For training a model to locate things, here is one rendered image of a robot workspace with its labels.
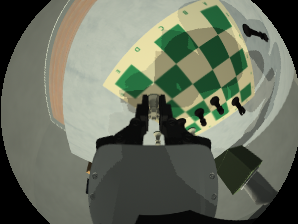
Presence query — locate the green and cream chessboard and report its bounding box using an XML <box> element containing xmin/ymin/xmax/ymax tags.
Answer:
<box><xmin>103</xmin><ymin>0</ymin><xmax>255</xmax><ymax>136</ymax></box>

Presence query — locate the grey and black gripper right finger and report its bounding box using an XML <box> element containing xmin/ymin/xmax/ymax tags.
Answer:
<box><xmin>159</xmin><ymin>95</ymin><xmax>211</xmax><ymax>149</ymax></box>

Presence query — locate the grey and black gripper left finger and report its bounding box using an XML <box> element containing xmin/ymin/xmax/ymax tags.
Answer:
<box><xmin>96</xmin><ymin>95</ymin><xmax>149</xmax><ymax>151</ymax></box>

